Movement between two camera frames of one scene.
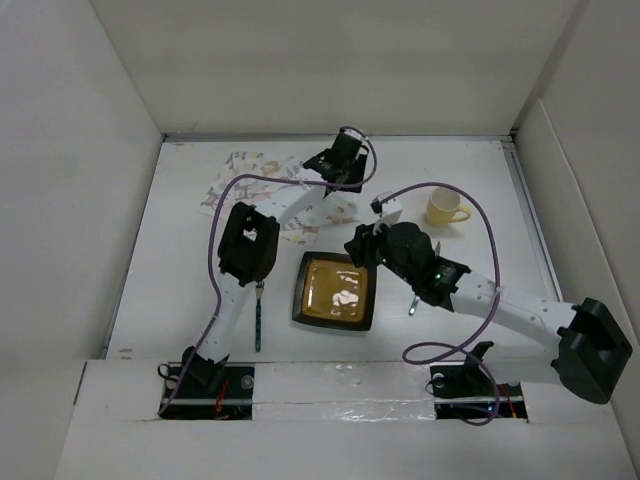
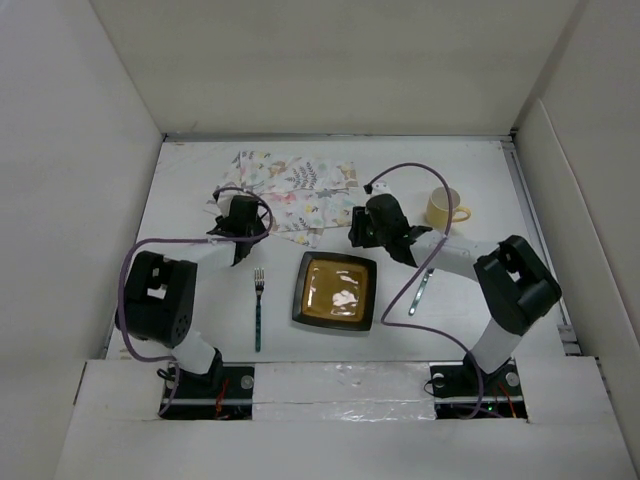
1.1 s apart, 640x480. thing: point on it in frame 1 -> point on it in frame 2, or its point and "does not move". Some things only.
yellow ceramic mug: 442,207 does not move
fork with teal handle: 258,315 does not move
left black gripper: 354,170 -> 257,231
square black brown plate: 332,290 does not move
